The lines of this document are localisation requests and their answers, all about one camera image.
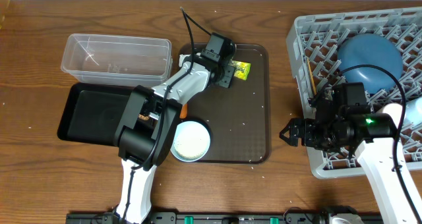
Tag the foil snack wrapper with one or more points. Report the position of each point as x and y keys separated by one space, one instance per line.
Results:
x=242 y=69

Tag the orange carrot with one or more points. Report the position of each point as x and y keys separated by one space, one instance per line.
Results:
x=183 y=112

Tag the small pink cup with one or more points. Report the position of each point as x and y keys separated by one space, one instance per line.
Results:
x=392 y=109

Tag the dark brown serving tray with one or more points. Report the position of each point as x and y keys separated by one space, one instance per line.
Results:
x=237 y=117

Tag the grey dishwasher rack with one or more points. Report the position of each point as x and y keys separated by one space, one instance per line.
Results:
x=319 y=38

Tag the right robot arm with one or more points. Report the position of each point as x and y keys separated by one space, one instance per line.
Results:
x=345 y=120

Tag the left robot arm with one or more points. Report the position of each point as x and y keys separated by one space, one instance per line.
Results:
x=148 y=124

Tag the black plastic tray bin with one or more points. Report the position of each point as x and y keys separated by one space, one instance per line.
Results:
x=93 y=112

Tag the large blue bowl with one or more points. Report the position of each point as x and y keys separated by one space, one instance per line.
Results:
x=370 y=49

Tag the clear plastic bin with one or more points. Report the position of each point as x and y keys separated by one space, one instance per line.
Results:
x=117 y=60

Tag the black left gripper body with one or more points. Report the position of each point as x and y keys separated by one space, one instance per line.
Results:
x=225 y=73

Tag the brown food scrap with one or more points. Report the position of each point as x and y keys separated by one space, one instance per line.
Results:
x=143 y=117

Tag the light blue cup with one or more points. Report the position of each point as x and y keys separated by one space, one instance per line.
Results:
x=413 y=112

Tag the light blue rice plate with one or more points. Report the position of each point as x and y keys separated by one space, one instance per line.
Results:
x=191 y=141

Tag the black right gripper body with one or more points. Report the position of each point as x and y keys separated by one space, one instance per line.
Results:
x=322 y=136

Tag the white napkin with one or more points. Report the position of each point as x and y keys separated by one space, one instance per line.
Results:
x=184 y=58

